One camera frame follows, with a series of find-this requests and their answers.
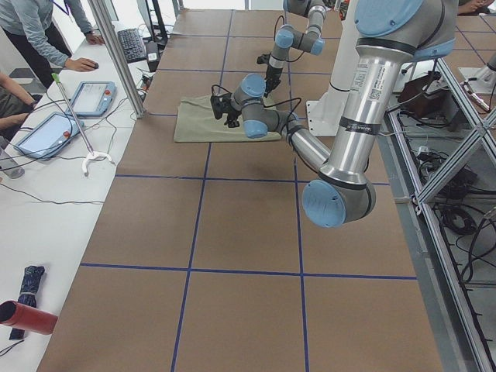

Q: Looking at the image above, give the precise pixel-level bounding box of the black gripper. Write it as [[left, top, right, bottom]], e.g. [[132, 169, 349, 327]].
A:
[[223, 96, 241, 128], [263, 64, 283, 98]]

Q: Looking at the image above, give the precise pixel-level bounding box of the olive green long-sleeve shirt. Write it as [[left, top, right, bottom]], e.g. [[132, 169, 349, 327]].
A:
[[174, 95, 281, 143]]

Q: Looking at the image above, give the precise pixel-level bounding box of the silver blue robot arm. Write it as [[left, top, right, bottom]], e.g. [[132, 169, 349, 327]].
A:
[[257, 0, 326, 97], [210, 1, 458, 228]]

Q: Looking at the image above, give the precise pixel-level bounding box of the black computer keyboard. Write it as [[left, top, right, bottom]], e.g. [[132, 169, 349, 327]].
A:
[[117, 28, 146, 63]]

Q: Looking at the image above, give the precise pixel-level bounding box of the upper blue teach pendant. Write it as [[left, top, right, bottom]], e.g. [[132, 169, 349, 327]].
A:
[[71, 81, 116, 119]]

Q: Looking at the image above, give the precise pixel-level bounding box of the blue teach pendant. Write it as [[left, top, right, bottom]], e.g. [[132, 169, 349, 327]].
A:
[[14, 112, 80, 160], [71, 81, 116, 119]]

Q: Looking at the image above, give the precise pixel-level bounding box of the lower blue teach pendant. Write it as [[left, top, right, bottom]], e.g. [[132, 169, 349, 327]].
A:
[[14, 112, 80, 160]]

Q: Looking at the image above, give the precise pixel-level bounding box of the white grabber reaching tool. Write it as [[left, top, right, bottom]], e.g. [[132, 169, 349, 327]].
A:
[[51, 73, 114, 177]]

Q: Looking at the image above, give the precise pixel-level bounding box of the seated person at left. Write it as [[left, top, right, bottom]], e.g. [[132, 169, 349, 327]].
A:
[[1, 73, 41, 141]]

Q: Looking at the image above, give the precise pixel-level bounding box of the standing person grey shirt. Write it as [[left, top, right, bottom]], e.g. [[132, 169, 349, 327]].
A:
[[1, 0, 95, 88]]

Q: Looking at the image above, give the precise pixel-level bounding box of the dark blue folded umbrella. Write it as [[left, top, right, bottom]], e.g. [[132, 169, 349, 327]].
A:
[[9, 265, 45, 340]]

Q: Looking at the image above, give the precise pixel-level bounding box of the red cylindrical bottle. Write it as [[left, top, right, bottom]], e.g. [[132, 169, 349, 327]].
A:
[[1, 301, 58, 335]]

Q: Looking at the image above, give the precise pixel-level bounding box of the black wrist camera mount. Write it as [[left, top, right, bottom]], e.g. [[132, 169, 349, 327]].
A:
[[210, 93, 232, 120], [257, 53, 270, 65]]

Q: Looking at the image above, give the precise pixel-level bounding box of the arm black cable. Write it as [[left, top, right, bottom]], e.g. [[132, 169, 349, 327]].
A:
[[273, 14, 311, 63], [211, 84, 303, 129]]

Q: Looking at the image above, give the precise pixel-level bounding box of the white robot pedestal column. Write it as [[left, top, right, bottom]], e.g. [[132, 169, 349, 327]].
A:
[[306, 1, 359, 136]]

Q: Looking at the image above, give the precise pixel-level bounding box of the aluminium frame post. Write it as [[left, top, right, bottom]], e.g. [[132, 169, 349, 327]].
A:
[[88, 0, 145, 119]]

